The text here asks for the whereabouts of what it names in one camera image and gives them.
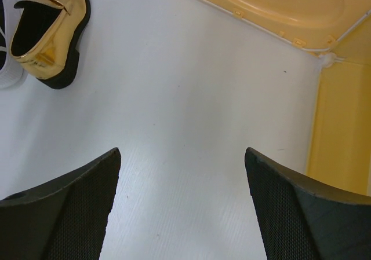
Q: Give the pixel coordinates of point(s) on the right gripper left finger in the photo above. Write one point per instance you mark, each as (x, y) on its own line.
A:
(65, 218)

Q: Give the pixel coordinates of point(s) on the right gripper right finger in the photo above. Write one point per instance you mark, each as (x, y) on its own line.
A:
(302, 218)

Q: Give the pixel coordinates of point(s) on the black white sneaker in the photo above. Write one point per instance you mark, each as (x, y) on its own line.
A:
(11, 70)

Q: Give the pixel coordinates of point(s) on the gold loafer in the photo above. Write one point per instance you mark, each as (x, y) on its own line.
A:
(46, 38)

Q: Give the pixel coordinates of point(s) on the yellow plastic shoe cabinet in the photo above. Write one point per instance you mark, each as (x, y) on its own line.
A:
(339, 153)

